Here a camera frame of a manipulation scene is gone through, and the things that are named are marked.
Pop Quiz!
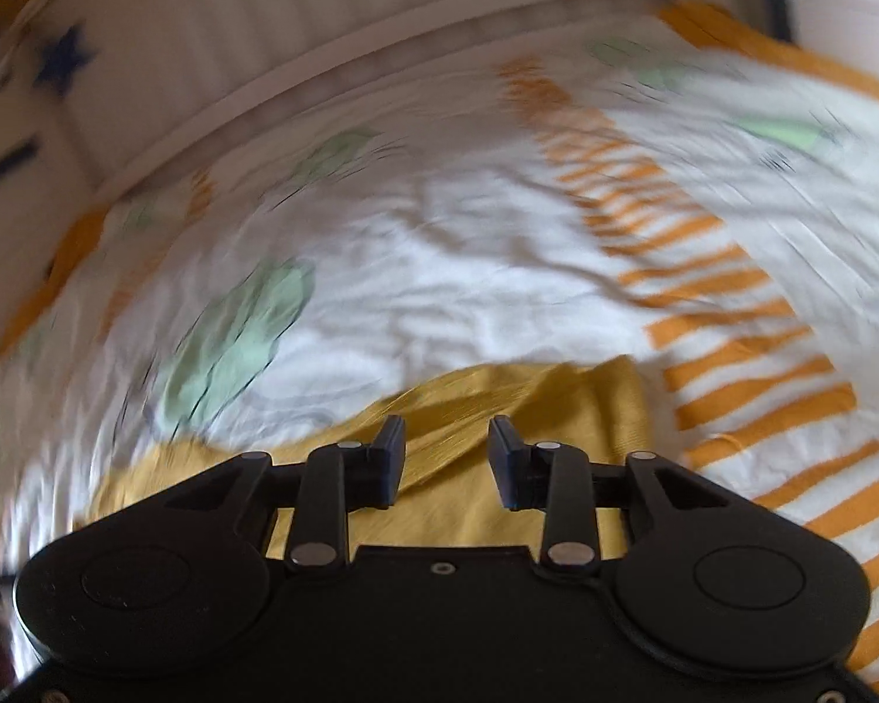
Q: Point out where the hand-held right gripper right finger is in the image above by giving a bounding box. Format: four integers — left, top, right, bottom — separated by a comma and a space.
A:
488, 416, 730, 576

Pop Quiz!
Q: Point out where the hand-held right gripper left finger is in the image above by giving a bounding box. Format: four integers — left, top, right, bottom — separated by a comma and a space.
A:
165, 415, 407, 574

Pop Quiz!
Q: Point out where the mustard yellow knit sweater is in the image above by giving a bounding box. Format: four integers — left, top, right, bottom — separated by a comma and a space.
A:
91, 357, 655, 565

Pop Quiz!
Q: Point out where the white leaf and stripe duvet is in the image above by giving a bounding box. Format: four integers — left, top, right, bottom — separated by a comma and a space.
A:
0, 11, 879, 697

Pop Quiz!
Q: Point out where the blue star sticker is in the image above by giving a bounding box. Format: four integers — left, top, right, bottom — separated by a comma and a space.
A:
38, 25, 98, 93

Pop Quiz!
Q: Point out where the white wooden bed frame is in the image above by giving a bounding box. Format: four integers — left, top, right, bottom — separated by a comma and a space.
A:
0, 0, 879, 382

